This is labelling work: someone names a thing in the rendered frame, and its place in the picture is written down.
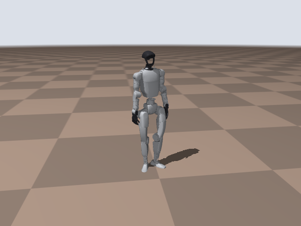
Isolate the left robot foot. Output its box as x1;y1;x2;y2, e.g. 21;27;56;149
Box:
150;160;166;169

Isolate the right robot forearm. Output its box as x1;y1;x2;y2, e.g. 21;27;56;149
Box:
132;92;139;114

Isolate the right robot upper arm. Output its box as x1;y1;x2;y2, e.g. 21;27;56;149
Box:
133;72;143;98

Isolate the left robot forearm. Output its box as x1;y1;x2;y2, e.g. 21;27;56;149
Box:
161;91;169;107

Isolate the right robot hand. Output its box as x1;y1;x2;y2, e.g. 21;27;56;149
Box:
132;111;140;125

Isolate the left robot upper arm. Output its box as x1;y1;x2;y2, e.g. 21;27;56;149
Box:
158;69;166;92

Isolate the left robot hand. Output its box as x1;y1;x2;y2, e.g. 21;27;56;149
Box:
164;104;169;119

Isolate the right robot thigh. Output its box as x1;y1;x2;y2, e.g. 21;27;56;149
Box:
137;108;149;144

